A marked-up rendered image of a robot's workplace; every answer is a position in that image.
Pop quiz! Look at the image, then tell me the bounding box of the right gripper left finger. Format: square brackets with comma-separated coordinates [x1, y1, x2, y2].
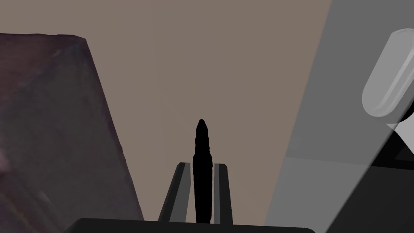
[158, 162, 192, 223]

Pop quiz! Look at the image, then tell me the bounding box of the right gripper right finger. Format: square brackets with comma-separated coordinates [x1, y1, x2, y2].
[213, 163, 234, 225]

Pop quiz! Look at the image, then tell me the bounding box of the black slim bumpy stick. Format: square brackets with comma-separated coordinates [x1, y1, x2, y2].
[192, 119, 213, 224]

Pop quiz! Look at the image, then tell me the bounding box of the dark brown block furniture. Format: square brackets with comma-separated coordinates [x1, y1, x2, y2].
[0, 33, 145, 233]

